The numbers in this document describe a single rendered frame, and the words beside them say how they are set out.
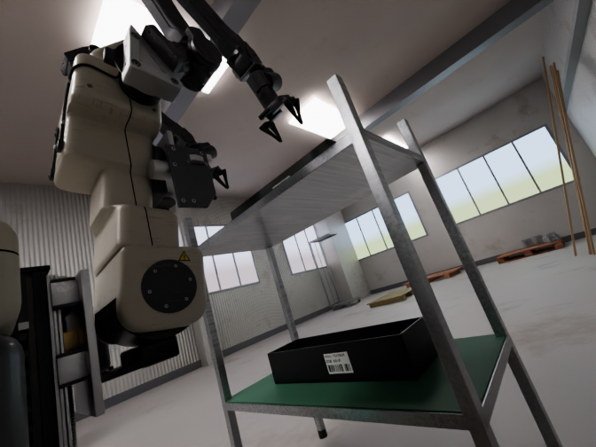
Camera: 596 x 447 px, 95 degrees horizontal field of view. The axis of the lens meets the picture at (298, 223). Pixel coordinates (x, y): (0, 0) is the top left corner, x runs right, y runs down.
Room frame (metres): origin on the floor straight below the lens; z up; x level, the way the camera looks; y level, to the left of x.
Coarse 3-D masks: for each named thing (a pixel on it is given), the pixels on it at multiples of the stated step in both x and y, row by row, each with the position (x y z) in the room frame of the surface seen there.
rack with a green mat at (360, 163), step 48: (336, 96) 0.58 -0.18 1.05; (336, 144) 0.61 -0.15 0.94; (384, 144) 0.65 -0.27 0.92; (288, 192) 0.76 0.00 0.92; (336, 192) 0.90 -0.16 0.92; (384, 192) 0.57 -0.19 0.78; (432, 192) 0.90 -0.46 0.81; (192, 240) 1.14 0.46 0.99; (240, 240) 1.12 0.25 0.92; (480, 288) 0.89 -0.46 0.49; (432, 336) 0.58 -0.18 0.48; (480, 336) 0.94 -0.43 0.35; (288, 384) 1.09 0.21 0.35; (336, 384) 0.93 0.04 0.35; (384, 384) 0.82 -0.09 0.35; (432, 384) 0.73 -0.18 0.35; (480, 384) 0.66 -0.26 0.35; (528, 384) 0.89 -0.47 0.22; (480, 432) 0.57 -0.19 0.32
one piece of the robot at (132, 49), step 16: (128, 32) 0.42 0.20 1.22; (128, 48) 0.41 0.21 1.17; (144, 48) 0.43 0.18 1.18; (128, 64) 0.40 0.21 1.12; (144, 64) 0.42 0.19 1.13; (160, 64) 0.44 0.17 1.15; (128, 80) 0.43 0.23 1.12; (144, 80) 0.43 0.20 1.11; (160, 80) 0.44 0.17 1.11; (176, 80) 0.47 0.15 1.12; (160, 96) 0.48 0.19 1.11; (176, 96) 0.49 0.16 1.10
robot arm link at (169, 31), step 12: (144, 0) 0.48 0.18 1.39; (156, 0) 0.47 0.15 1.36; (168, 0) 0.49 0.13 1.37; (156, 12) 0.49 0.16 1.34; (168, 12) 0.48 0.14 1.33; (168, 24) 0.49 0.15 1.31; (180, 24) 0.50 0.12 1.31; (168, 36) 0.51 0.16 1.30; (180, 36) 0.50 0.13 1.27; (192, 36) 0.50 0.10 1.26; (204, 36) 0.52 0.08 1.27; (192, 48) 0.50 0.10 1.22; (204, 48) 0.51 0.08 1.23; (216, 48) 0.54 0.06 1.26; (192, 60) 0.51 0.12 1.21; (204, 60) 0.51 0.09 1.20; (216, 60) 0.53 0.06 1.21
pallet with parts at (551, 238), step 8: (552, 232) 5.54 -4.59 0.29; (528, 240) 5.98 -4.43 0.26; (536, 240) 5.91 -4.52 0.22; (544, 240) 5.86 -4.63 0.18; (552, 240) 5.57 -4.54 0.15; (560, 240) 5.34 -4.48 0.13; (528, 248) 5.79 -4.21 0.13; (536, 248) 5.54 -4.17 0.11; (544, 248) 5.97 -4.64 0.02; (552, 248) 5.64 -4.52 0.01; (560, 248) 5.33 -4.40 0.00; (504, 256) 5.90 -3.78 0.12; (520, 256) 5.99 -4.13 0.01; (528, 256) 5.66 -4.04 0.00
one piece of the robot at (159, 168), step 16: (160, 144) 0.60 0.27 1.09; (176, 160) 0.56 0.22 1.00; (192, 160) 0.58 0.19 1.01; (208, 160) 0.63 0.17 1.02; (160, 176) 0.55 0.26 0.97; (176, 176) 0.55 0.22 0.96; (192, 176) 0.58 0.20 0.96; (208, 176) 0.61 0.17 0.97; (160, 192) 0.59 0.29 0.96; (176, 192) 0.54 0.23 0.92; (192, 192) 0.57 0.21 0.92; (208, 192) 0.61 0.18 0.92; (160, 208) 0.76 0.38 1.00
